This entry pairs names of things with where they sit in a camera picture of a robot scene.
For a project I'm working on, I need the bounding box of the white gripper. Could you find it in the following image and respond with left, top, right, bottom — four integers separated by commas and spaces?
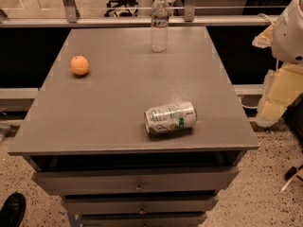
252, 0, 303, 127

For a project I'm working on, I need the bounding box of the clear plastic water bottle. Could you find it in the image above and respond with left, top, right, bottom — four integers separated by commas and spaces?
151, 0, 169, 52

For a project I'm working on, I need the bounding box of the green white 7up can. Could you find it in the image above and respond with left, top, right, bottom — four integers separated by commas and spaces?
144, 101, 197, 134

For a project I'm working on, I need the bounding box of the black office chair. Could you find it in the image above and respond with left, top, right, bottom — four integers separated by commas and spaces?
104, 0, 138, 17

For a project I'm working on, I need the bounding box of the orange fruit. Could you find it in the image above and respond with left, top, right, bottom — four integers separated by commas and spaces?
70, 56, 90, 76

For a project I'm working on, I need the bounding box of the grey drawer cabinet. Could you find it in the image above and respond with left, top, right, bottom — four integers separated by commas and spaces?
9, 26, 258, 227

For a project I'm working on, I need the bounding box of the black shoe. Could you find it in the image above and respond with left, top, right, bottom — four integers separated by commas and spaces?
0, 192, 26, 227

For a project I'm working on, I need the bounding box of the metal railing frame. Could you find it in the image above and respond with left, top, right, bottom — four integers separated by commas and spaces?
0, 0, 287, 27

